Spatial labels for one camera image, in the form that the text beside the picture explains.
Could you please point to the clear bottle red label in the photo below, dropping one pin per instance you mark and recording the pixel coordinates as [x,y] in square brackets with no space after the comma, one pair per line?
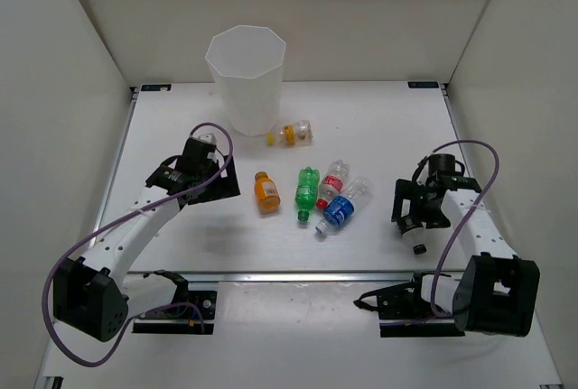
[332,183]

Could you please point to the clear bottle black label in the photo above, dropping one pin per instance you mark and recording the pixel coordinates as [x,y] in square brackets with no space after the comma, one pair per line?
[412,232]

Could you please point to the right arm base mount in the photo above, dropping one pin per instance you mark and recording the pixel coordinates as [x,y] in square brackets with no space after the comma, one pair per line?
[403,313]

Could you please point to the clear bottle blue label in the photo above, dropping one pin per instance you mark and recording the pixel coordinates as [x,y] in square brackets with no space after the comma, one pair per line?
[342,208]

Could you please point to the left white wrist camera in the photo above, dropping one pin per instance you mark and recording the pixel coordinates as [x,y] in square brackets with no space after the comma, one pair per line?
[208,138]

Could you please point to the white octagonal plastic bin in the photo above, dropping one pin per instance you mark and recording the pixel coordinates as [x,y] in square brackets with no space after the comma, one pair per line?
[247,65]

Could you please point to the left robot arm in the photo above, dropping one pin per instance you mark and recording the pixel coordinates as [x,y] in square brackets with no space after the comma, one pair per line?
[92,292]

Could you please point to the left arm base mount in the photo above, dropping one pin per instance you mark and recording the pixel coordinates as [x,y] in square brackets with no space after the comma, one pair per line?
[195,315]

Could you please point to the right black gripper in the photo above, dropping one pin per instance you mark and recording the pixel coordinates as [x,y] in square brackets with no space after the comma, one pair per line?
[406,189]

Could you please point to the green plastic bottle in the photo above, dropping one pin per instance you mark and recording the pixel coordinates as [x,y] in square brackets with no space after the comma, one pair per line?
[306,194]

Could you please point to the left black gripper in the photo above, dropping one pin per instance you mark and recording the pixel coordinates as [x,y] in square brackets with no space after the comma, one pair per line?
[225,187]

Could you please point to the orange plastic bottle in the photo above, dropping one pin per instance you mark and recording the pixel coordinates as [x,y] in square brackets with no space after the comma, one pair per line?
[267,195]

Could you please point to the clear bottle yellow cap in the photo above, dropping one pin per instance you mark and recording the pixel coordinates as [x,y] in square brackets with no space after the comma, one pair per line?
[294,134]

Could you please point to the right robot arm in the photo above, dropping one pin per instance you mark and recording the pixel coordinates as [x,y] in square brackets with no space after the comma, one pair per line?
[497,290]

